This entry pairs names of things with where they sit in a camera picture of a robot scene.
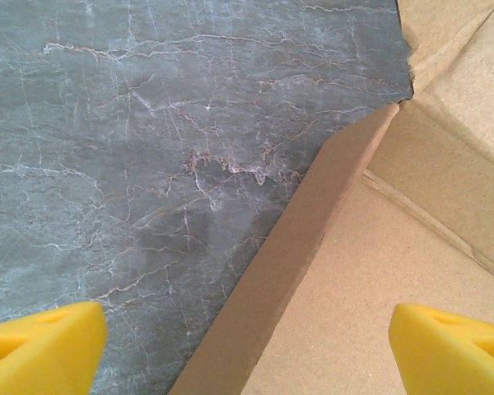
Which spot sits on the brown cardboard paper box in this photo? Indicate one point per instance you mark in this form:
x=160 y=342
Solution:
x=395 y=267

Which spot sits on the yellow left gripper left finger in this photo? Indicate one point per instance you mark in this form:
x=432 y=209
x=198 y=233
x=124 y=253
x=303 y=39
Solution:
x=37 y=354

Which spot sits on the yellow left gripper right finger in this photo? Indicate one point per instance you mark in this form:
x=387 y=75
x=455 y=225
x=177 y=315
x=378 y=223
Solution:
x=457 y=358

